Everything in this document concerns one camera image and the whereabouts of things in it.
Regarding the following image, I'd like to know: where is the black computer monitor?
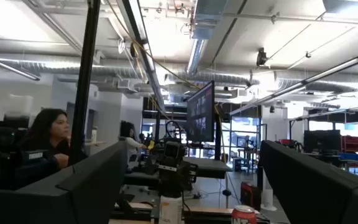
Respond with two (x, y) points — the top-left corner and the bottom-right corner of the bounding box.
(186, 80), (216, 143)
(303, 129), (342, 153)

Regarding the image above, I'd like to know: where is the black ceiling projector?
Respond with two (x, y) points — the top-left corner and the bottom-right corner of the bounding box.
(255, 47), (269, 68)

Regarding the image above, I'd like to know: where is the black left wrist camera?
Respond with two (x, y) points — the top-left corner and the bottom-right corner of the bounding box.
(163, 141), (180, 159)

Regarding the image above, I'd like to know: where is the black vertical frame post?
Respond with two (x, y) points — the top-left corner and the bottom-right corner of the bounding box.
(68, 0), (101, 166)

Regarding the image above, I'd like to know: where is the silver ventilation duct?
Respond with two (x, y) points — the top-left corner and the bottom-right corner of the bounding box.
(185, 0), (230, 76)
(165, 70), (261, 89)

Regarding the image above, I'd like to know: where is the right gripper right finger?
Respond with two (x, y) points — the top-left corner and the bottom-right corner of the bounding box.
(258, 139), (358, 224)

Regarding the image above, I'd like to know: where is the ceiling light strip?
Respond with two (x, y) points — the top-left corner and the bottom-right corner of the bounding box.
(0, 52), (41, 82)
(116, 0), (167, 111)
(229, 47), (358, 116)

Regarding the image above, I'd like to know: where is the red Fanta can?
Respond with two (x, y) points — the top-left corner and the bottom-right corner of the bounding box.
(231, 205), (258, 224)

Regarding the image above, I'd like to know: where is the red floor case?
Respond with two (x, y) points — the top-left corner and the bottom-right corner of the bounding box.
(240, 181), (262, 211)

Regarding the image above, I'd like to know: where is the red bin rack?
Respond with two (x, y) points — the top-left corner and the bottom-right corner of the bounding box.
(339, 134), (358, 154)

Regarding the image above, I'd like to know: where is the black desk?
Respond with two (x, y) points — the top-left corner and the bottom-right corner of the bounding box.
(183, 156), (233, 180)

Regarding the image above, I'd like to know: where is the person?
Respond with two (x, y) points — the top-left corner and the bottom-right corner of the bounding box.
(20, 108), (88, 171)
(119, 120), (149, 162)

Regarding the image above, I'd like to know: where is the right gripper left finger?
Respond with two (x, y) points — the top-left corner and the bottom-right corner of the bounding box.
(0, 139), (129, 224)

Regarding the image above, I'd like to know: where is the white Celsius Tropical Vibe can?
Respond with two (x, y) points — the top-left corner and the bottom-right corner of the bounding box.
(158, 195), (183, 224)

